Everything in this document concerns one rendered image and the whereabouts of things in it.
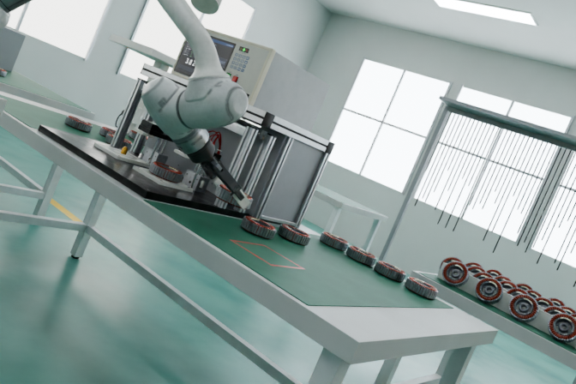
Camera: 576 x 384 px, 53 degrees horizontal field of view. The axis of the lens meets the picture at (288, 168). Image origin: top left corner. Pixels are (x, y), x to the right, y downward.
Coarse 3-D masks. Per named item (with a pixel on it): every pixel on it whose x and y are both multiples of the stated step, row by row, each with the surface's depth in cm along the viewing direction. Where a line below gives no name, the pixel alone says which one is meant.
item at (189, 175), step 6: (186, 174) 205; (192, 174) 203; (198, 174) 204; (186, 180) 204; (192, 180) 203; (198, 180) 201; (204, 180) 203; (198, 186) 202; (204, 186) 204; (204, 192) 205
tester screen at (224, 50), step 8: (216, 40) 211; (184, 48) 220; (216, 48) 210; (224, 48) 208; (232, 48) 206; (184, 56) 219; (192, 56) 217; (224, 56) 207; (184, 64) 218; (184, 72) 217
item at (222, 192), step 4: (220, 184) 168; (224, 184) 171; (216, 188) 168; (220, 188) 165; (224, 188) 165; (216, 192) 166; (220, 192) 165; (224, 192) 164; (228, 192) 164; (216, 196) 167; (220, 196) 164; (224, 196) 164; (228, 196) 164; (232, 196) 164; (248, 196) 168; (224, 200) 164; (228, 200) 164; (232, 200) 164; (252, 200) 168; (232, 204) 164; (236, 204) 164; (248, 208) 168
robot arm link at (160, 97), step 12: (156, 84) 144; (168, 84) 145; (144, 96) 145; (156, 96) 144; (168, 96) 144; (156, 108) 145; (168, 108) 144; (156, 120) 148; (168, 120) 146; (180, 120) 144; (168, 132) 150; (180, 132) 149
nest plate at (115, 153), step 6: (96, 144) 206; (102, 150) 203; (108, 150) 201; (114, 150) 207; (120, 150) 213; (114, 156) 199; (120, 156) 199; (126, 156) 205; (132, 156) 211; (132, 162) 203; (138, 162) 205; (144, 162) 209
